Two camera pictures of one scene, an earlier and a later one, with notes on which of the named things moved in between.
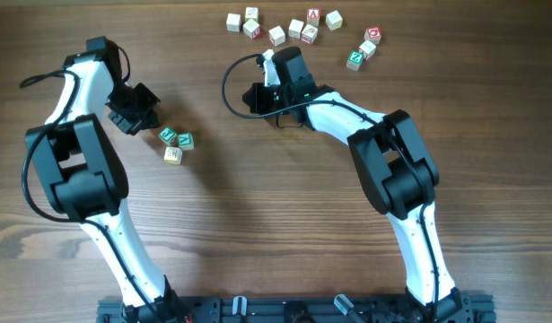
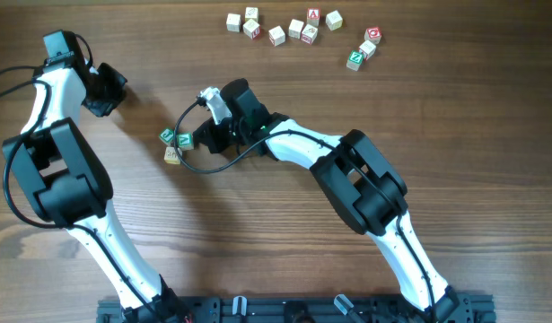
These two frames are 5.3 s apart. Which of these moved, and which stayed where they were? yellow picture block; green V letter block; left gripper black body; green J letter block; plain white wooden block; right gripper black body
Moved: right gripper black body; left gripper black body
Stayed: plain white wooden block; yellow picture block; green V letter block; green J letter block
